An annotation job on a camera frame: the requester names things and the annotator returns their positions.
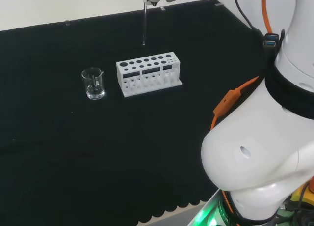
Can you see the white test tube rack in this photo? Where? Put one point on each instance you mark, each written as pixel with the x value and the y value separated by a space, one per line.
pixel 144 87

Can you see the clear glass rod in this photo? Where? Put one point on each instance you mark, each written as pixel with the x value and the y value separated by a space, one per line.
pixel 145 24

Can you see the black bench cloth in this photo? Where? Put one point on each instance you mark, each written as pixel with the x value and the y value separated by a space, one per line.
pixel 98 149

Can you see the clear glass beaker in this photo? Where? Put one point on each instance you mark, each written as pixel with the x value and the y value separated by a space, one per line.
pixel 94 93

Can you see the yellow stop button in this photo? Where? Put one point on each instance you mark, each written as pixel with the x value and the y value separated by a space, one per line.
pixel 298 196

